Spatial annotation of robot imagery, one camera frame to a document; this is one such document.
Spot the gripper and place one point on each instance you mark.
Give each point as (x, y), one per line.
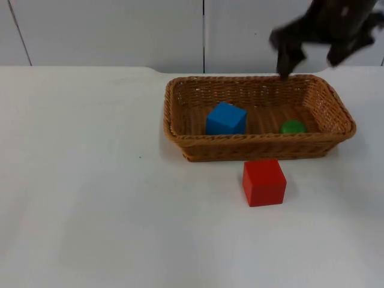
(324, 31)

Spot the brown wicker basket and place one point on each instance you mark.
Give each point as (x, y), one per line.
(261, 147)

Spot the blue cube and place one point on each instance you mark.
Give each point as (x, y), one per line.
(223, 118)

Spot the red cube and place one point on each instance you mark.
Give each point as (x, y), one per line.
(264, 183)

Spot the green cylinder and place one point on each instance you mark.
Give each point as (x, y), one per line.
(292, 127)

